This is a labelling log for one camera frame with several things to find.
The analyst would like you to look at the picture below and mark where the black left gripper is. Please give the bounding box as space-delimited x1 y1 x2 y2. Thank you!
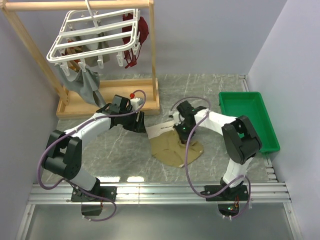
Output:
120 107 146 133

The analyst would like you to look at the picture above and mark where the tan underwear with white waistband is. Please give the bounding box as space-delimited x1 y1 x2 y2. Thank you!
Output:
145 122 205 169

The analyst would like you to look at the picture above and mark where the white plastic clip hanger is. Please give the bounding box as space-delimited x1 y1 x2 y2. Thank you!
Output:
46 8 141 75

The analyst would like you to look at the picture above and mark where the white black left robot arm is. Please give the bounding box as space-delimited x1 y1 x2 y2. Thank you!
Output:
37 93 146 202

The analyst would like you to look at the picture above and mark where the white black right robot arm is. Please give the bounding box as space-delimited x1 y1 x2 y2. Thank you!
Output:
169 97 262 200

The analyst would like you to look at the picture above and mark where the grey underwear hanging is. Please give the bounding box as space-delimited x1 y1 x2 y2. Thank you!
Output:
54 64 106 108

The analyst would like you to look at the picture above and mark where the brown patterned underwear hanging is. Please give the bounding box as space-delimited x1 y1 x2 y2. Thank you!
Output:
63 37 87 73

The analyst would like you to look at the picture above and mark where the dark red underwear hanging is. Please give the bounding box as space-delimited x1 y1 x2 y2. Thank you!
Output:
122 13 149 69

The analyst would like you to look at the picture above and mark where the green plastic bin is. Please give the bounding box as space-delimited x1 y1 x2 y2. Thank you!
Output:
218 91 281 153

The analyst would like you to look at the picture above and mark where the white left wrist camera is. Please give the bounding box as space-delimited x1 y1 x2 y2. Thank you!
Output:
129 93 144 110

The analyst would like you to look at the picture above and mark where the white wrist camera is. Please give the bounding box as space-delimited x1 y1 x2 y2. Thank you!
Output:
129 93 144 110
168 110 181 125

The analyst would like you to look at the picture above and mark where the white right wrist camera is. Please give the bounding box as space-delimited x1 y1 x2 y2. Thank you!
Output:
168 110 181 125

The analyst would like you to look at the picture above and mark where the wooden drying rack frame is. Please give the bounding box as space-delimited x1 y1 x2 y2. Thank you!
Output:
0 0 160 119

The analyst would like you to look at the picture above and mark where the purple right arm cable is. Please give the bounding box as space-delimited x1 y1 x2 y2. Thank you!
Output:
169 97 251 221

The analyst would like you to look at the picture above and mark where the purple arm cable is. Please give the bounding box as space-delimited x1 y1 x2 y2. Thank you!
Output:
169 97 251 221
37 89 147 223

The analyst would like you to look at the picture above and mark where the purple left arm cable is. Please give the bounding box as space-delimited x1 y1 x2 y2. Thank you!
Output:
37 89 147 223

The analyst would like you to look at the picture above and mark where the aluminium mounting rail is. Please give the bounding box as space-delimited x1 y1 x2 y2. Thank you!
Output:
16 182 303 240

